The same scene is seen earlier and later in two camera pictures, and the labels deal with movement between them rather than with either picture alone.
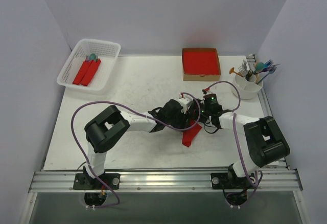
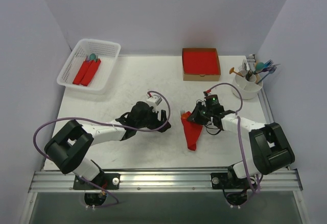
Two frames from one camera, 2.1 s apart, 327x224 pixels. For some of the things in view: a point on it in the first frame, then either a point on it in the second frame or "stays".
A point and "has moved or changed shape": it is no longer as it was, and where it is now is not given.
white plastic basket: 107,50 stays
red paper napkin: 189,134 has moved or changed shape
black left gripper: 186,116 -> 157,118
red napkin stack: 201,63 stays
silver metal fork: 243,69 stays
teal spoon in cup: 259,66 stays
